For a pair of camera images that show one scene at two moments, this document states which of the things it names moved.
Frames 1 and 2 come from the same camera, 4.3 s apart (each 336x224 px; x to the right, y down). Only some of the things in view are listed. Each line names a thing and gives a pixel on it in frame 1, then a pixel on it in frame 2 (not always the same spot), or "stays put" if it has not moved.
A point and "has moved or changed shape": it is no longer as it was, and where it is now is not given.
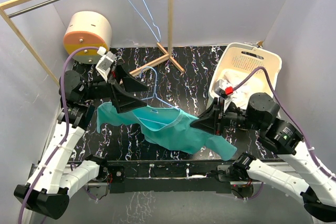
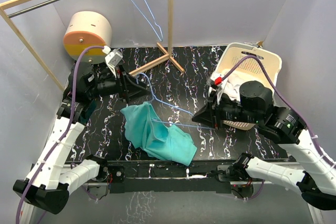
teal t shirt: (167, 127) has moved or changed shape
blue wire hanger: (155, 94) to (169, 105)
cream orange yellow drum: (87, 28) stays put
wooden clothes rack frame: (168, 55) stays put
